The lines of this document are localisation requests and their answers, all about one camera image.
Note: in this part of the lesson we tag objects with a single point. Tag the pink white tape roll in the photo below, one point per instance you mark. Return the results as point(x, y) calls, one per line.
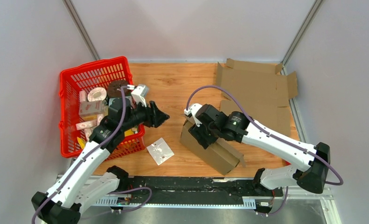
point(97, 94)

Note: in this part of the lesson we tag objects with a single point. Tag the aluminium front rail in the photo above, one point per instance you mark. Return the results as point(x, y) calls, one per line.
point(295, 193)

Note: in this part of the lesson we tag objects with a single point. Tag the red plastic basket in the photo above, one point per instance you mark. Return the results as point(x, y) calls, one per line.
point(84, 99)

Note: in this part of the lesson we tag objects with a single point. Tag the clear plastic bag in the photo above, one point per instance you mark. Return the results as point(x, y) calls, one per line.
point(160, 151)

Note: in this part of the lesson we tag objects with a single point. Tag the brown cardboard box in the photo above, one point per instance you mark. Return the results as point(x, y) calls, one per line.
point(221, 156)

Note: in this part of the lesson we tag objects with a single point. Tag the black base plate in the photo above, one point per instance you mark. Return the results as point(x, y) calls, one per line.
point(193, 190)

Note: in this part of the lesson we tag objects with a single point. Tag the brown round cake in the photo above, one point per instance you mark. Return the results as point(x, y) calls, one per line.
point(114, 88)

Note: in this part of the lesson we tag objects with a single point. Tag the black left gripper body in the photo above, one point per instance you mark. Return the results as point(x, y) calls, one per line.
point(141, 115)

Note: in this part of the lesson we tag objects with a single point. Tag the pink white carton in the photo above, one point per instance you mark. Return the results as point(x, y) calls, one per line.
point(90, 110)

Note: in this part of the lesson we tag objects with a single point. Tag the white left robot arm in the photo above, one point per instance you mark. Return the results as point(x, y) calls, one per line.
point(68, 199)

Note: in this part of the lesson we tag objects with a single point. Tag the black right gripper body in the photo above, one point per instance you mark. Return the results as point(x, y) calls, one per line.
point(209, 134)

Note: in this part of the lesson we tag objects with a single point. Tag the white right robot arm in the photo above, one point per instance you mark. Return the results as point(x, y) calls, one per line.
point(308, 164)

